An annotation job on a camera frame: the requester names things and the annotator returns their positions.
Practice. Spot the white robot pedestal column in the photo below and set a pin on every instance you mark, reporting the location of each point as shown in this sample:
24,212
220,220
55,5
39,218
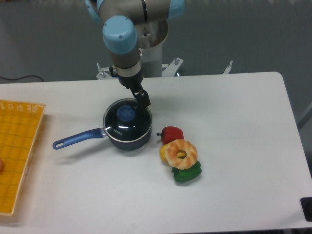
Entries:
150,39

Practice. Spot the red toy bell pepper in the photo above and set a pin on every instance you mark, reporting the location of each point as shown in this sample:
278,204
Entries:
170,133

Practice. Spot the yellow toy bell pepper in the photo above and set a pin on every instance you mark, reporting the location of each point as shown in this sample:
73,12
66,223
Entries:
162,153

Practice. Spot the dark blue saucepan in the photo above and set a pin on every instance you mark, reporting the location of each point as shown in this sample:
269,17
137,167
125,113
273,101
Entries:
101,133

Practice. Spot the white metal base frame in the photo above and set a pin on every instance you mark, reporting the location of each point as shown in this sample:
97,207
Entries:
168,70

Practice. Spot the glass lid blue knob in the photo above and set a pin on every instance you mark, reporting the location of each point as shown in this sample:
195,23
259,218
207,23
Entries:
126,120

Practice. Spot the black table corner fixture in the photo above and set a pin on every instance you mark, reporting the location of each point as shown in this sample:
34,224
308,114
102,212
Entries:
306,203

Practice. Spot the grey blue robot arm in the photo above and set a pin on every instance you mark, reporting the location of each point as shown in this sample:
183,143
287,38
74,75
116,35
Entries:
134,32

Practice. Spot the orange plastic basket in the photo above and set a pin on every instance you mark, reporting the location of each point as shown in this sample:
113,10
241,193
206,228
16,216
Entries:
19,124

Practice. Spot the green toy bell pepper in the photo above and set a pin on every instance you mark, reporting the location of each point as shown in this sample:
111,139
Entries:
186,175

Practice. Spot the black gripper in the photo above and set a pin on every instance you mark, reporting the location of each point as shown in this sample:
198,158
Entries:
131,78

